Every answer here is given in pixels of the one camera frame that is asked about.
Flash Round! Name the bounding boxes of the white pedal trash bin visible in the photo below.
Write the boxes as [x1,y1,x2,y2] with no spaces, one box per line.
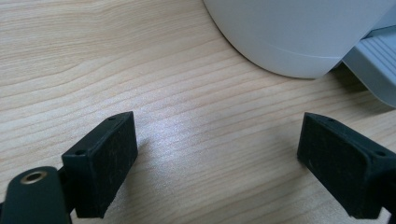
[202,0,396,108]

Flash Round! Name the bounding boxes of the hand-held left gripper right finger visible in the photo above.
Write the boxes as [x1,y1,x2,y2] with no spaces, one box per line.
[296,112,396,219]

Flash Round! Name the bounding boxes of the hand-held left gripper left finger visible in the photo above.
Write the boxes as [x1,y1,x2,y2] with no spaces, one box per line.
[61,111,139,219]

